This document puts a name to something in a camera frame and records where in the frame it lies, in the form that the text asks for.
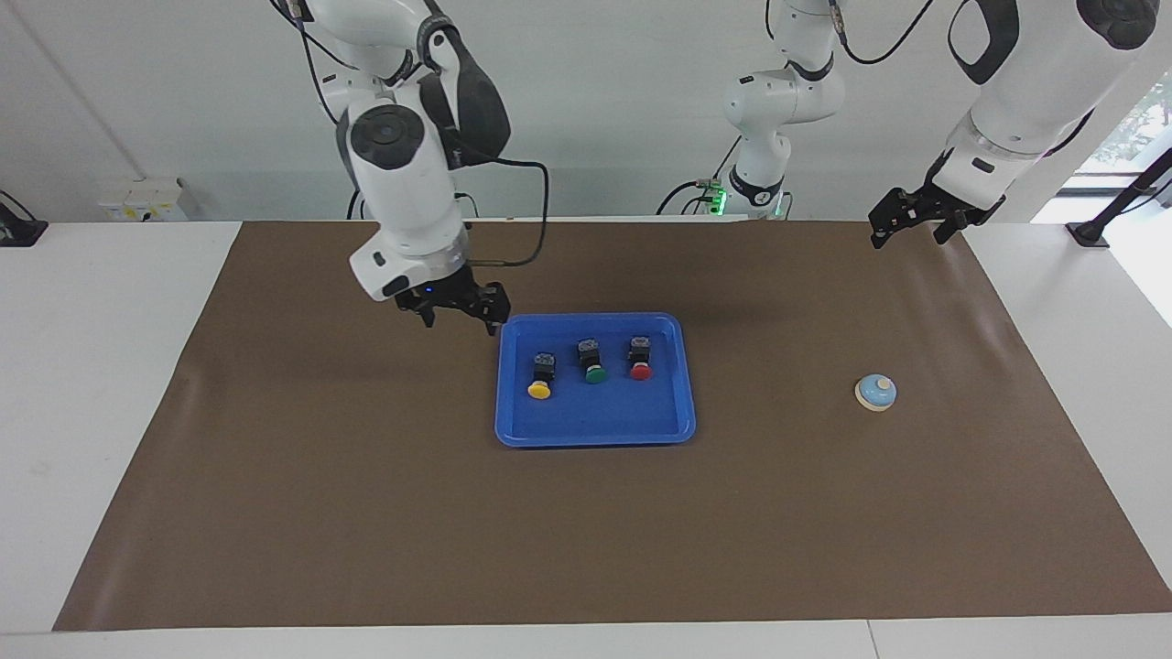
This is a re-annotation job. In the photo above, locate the brown table mat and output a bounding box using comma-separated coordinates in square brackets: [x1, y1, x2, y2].
[52, 220, 1172, 632]

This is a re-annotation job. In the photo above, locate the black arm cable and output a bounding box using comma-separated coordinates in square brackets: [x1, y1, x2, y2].
[829, 0, 937, 67]
[291, 0, 551, 269]

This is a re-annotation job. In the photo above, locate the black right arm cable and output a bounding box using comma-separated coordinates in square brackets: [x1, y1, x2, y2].
[291, 0, 551, 269]

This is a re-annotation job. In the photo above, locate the black table clamp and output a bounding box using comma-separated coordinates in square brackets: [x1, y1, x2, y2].
[0, 189, 49, 248]

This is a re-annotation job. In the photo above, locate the white wall outlet box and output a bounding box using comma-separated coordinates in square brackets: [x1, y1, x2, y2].
[99, 178, 190, 222]

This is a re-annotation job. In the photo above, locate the blue plastic tray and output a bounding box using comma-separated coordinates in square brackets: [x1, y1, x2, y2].
[494, 313, 698, 448]

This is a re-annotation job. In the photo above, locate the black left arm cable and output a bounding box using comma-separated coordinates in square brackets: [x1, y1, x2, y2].
[829, 0, 937, 67]

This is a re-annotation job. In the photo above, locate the yellow push button switch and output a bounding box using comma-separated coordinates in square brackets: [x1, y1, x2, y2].
[526, 352, 559, 401]

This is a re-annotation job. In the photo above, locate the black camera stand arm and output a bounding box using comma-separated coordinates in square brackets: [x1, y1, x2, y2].
[1065, 146, 1172, 248]

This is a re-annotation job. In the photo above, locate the green push button switch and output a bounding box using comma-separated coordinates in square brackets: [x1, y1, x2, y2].
[575, 339, 610, 385]

